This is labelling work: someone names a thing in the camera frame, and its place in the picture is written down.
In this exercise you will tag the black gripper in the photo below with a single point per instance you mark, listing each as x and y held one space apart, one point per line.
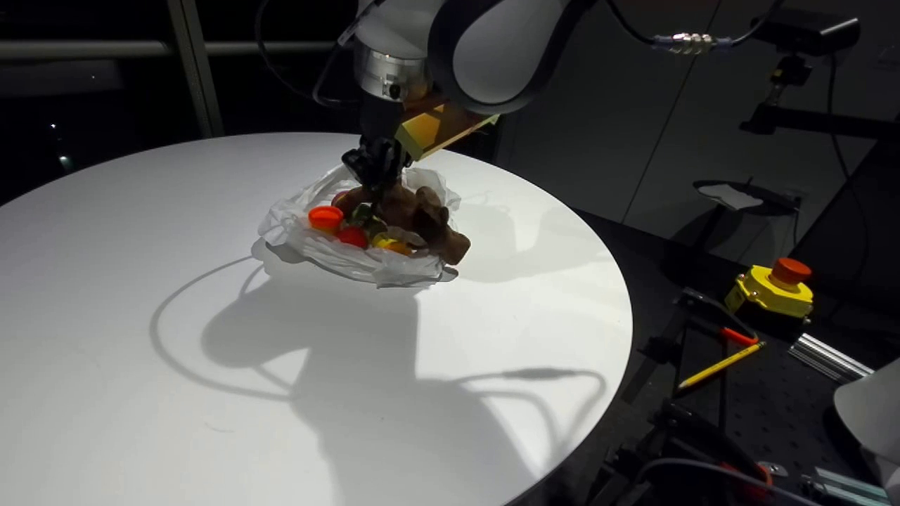
382 141

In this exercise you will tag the brown plush toy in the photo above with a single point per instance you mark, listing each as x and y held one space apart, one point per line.
425 223

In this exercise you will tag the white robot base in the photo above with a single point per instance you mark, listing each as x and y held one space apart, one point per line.
872 411

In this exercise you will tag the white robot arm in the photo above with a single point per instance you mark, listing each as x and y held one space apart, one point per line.
496 47

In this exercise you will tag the white plastic bag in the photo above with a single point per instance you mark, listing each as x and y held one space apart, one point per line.
290 231

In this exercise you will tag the orange dough tub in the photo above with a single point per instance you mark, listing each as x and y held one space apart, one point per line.
323 218

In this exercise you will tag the white card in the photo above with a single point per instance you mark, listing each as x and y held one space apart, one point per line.
730 196

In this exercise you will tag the yellow pencil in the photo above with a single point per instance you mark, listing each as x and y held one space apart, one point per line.
721 364

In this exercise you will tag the yellow emergency stop button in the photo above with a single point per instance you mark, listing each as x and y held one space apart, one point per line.
778 289

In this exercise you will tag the aluminium profile bar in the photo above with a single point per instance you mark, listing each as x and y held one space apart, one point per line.
831 356

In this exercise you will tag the grey window frame post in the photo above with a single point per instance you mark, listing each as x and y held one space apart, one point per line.
194 65

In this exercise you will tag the grey window rail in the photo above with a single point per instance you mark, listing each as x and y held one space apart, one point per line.
94 50

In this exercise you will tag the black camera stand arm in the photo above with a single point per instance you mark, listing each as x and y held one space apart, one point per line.
816 119

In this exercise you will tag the black camera on stand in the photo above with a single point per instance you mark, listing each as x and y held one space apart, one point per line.
804 30

